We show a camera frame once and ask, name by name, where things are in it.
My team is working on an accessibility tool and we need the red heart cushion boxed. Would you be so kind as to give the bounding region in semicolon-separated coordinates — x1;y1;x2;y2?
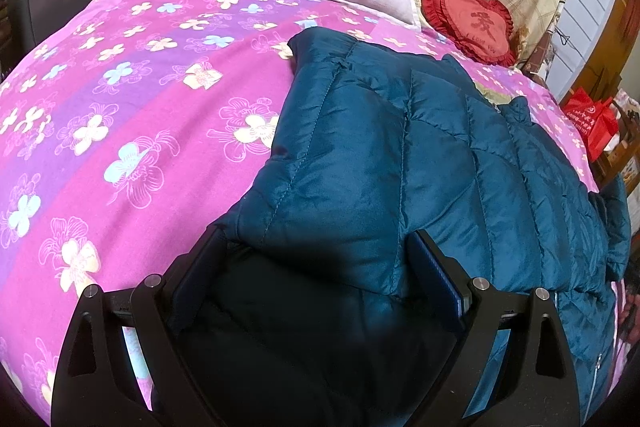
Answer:
420;0;517;68

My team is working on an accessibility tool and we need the teal puffer jacket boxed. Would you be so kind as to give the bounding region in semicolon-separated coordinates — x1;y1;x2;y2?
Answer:
167;27;633;427

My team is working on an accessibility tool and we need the red gift bag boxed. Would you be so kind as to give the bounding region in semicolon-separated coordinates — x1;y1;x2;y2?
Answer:
562;87;621;162

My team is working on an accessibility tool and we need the pink floral bed sheet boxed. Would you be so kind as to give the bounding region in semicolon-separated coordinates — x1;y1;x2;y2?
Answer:
0;0;640;427

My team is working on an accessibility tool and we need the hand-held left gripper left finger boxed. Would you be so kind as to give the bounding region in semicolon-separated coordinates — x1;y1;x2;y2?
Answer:
50;225;232;427

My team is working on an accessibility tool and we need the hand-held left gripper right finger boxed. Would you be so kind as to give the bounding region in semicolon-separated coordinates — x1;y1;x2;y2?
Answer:
407;229;583;427

